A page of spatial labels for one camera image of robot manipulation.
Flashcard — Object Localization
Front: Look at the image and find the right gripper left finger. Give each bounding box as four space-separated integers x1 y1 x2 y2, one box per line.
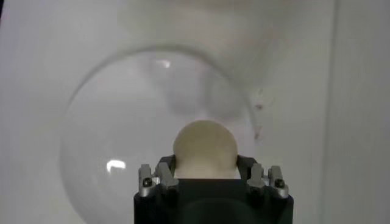
138 154 180 198

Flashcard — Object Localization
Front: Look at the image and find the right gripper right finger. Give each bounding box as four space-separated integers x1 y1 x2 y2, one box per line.
236 154 289 199

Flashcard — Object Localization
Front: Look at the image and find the white steamed baozi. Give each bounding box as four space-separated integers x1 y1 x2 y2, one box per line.
172 119 239 180

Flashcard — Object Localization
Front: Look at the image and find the white round plate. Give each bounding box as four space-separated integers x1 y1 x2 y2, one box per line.
59 45 258 224

